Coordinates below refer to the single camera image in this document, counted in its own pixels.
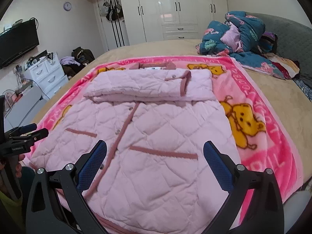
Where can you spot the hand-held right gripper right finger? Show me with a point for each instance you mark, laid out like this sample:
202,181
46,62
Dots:
218,167

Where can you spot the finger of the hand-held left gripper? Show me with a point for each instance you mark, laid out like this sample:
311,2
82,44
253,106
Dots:
39,134
26,128

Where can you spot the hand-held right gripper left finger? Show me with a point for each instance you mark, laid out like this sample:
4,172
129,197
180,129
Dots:
93,167

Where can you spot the pink quilted jacket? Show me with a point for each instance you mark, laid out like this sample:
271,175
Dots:
158,175

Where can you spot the black clothes hanger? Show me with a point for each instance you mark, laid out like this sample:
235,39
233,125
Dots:
50,55

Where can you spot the pale purple clothes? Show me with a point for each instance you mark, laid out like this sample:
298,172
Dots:
69,61

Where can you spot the person's left hand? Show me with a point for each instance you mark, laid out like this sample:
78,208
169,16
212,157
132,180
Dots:
19,169

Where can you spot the pink bear printed blanket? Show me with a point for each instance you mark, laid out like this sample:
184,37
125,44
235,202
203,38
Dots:
263,156

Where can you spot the white drawer chest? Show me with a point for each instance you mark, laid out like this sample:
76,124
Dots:
46,75

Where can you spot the black flat television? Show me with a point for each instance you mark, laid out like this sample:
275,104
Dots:
17,43

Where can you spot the dark duffel bag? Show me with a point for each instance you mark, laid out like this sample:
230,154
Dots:
82,53

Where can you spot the blue floral cloth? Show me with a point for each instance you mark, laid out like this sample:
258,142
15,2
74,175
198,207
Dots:
304,87

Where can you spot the white door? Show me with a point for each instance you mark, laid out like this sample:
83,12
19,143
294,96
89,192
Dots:
107,34

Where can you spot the bed with beige sheet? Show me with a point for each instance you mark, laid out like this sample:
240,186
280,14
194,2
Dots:
170,46

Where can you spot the white hanging cap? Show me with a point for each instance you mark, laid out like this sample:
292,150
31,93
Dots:
103,11

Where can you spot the black striped hanging bag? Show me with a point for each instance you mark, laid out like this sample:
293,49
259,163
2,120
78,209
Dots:
111,13

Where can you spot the blue flamingo print quilt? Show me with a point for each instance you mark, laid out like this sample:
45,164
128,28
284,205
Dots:
246,24

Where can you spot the grey padded headboard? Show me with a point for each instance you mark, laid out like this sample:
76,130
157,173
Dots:
292,39

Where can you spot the white wardrobe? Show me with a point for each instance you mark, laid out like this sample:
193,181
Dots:
158,4

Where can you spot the round wall clock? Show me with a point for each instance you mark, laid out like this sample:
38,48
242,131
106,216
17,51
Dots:
67,6

